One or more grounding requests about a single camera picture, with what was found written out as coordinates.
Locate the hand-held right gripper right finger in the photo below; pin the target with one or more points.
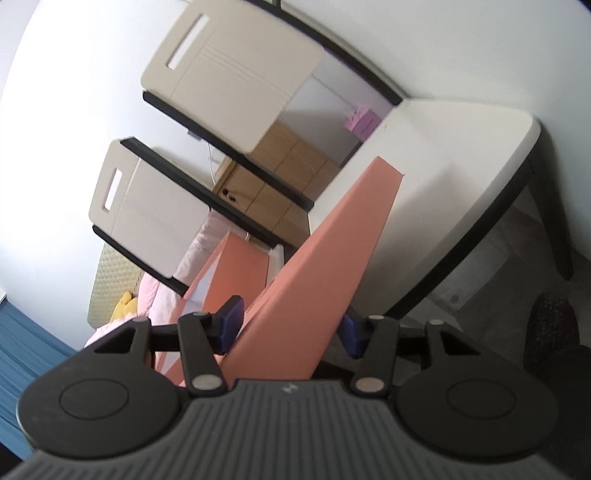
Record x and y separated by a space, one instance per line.
351 339

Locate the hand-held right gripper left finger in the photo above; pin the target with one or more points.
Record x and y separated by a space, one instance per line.
231 323

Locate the orange cardboard box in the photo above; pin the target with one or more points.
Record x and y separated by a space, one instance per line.
244 272

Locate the orange box lid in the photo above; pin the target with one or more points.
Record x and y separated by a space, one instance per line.
323 277

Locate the white desktop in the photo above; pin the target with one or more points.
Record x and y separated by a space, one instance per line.
438 184

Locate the yellow plush toy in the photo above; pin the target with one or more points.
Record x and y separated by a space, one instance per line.
123 307

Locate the beige quilted headboard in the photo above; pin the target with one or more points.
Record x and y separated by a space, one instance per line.
113 272

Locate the wooden nightstand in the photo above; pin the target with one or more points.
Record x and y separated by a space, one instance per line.
286 170

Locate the dark mesh object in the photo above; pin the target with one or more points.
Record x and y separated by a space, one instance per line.
551 327

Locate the blue cloth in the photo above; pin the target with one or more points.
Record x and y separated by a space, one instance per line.
27 360

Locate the small pink box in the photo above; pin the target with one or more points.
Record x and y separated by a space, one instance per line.
362 121

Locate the beige chair with black frame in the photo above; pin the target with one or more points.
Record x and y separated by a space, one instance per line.
147 207
240 78

